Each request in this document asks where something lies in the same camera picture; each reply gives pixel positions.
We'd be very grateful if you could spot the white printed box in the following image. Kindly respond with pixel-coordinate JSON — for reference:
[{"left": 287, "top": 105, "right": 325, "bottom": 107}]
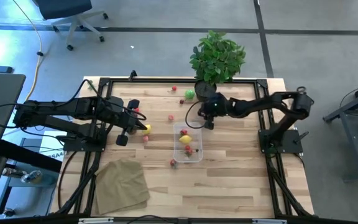
[{"left": 38, "top": 130, "right": 68, "bottom": 162}]

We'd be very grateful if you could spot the green plant in black pot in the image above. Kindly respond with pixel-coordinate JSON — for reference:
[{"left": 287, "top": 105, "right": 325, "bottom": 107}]
[{"left": 189, "top": 29, "right": 247, "bottom": 103}]

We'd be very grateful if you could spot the black desk frame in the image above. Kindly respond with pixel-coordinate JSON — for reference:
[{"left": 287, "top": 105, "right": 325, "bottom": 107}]
[{"left": 323, "top": 77, "right": 358, "bottom": 183}]

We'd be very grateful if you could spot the yellow cable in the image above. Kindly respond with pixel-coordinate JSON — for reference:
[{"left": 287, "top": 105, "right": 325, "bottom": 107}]
[{"left": 11, "top": 0, "right": 44, "bottom": 102}]

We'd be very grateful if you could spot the black right gripper cable loop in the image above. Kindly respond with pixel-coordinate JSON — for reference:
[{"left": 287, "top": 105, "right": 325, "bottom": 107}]
[{"left": 184, "top": 100, "right": 208, "bottom": 129}]

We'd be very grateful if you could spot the clear plastic tupperware container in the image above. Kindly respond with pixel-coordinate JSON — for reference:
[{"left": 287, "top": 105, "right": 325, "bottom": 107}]
[{"left": 172, "top": 121, "right": 204, "bottom": 164}]

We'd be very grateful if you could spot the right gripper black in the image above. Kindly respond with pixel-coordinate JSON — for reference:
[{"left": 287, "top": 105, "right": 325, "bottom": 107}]
[{"left": 198, "top": 92, "right": 229, "bottom": 131}]

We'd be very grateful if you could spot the tan folded cloth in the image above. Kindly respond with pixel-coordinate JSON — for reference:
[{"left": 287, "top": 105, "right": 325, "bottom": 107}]
[{"left": 94, "top": 158, "right": 151, "bottom": 216}]

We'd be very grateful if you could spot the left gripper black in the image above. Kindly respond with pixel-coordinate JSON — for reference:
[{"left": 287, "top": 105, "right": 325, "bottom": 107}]
[{"left": 104, "top": 96, "right": 149, "bottom": 147}]

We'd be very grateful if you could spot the clear plastic bottle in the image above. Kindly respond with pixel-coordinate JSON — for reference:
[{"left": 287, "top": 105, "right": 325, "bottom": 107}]
[{"left": 19, "top": 169, "right": 43, "bottom": 184}]

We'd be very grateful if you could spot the black aluminium table frame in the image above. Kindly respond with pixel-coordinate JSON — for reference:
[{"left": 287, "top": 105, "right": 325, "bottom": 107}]
[{"left": 53, "top": 76, "right": 315, "bottom": 218}]

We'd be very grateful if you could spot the white bracket plate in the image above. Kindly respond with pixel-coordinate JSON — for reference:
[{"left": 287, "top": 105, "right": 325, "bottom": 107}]
[
  {"left": 78, "top": 217, "right": 115, "bottom": 224},
  {"left": 252, "top": 218, "right": 288, "bottom": 224}
]

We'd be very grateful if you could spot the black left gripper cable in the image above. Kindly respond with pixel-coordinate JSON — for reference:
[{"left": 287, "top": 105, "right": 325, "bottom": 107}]
[{"left": 85, "top": 79, "right": 148, "bottom": 122}]

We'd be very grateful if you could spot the office chair with dark seat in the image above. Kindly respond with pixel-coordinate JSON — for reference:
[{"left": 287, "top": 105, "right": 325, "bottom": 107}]
[{"left": 34, "top": 0, "right": 109, "bottom": 52}]

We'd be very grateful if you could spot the brown bottle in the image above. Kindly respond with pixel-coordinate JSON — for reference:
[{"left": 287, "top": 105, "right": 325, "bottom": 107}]
[{"left": 1, "top": 167, "right": 27, "bottom": 179}]

